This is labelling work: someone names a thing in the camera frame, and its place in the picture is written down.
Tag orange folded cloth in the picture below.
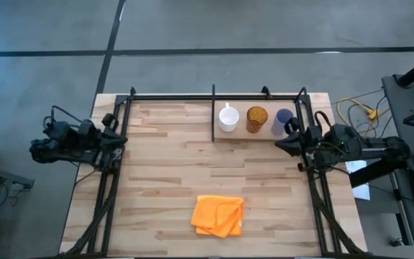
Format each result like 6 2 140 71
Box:
190 194 245 239

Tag lilac plastic cup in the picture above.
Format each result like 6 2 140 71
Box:
270 108 295 137

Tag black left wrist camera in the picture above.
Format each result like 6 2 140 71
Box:
78 120 96 137

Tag black metal table frame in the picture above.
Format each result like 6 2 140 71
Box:
58 85 368 258

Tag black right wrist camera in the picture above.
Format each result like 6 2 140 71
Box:
304 125 323 142

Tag amber faceted plastic cup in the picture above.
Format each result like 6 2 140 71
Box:
246 106 270 135

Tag black left wrist camera cable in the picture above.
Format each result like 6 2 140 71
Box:
101 113 119 132

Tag grey side table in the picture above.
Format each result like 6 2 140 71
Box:
381 73 414 259

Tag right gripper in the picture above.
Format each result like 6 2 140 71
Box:
274 125 323 161

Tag yellow extension cable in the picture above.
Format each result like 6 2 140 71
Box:
336 97 379 127

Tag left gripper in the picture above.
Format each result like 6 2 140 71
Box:
84 124 129 154

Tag black shelf divider post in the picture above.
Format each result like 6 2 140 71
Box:
211 83 216 143

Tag white ceramic mug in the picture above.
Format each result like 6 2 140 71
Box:
218 102 240 133

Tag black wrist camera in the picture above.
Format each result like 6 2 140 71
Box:
304 125 323 142
78 120 96 137

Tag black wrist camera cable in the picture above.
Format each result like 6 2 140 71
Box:
284 117 302 135
101 113 119 132

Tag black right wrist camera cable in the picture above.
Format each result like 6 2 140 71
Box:
284 117 302 135

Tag white paper sheet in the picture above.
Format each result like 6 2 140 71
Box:
344 160 372 201

